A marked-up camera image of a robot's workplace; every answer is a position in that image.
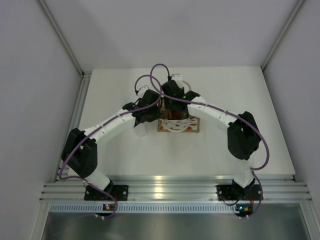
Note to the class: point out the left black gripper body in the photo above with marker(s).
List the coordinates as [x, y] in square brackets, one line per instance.
[154, 113]

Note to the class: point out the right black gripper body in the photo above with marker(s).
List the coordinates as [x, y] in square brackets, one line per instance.
[168, 104]

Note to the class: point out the canvas bag with strawberry print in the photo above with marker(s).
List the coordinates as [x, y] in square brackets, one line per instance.
[189, 125]

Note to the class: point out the translucent bottle with black cap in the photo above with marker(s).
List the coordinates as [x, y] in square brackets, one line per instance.
[140, 129]

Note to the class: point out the red bottle with red cap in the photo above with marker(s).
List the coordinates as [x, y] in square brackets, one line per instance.
[178, 115]

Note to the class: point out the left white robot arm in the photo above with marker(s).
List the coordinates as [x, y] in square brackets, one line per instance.
[80, 152]

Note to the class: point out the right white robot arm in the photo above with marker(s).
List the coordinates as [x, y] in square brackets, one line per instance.
[243, 136]

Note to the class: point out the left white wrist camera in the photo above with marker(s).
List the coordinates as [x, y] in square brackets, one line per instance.
[143, 88]

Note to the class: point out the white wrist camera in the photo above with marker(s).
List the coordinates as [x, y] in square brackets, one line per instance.
[178, 79]
[143, 88]

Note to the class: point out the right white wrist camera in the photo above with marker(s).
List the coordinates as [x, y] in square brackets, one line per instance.
[178, 79]

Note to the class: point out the left aluminium frame post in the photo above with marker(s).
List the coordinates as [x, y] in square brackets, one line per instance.
[43, 6]

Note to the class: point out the aluminium frame post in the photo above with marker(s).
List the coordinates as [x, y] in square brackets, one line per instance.
[285, 28]
[43, 6]

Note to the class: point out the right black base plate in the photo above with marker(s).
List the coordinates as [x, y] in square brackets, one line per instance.
[225, 192]

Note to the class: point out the aluminium mounting rail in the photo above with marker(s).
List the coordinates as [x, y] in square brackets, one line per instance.
[180, 189]

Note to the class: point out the white slotted cable duct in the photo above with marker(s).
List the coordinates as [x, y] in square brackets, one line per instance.
[128, 208]

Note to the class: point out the right aluminium frame post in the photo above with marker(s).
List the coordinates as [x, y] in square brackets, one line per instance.
[285, 28]

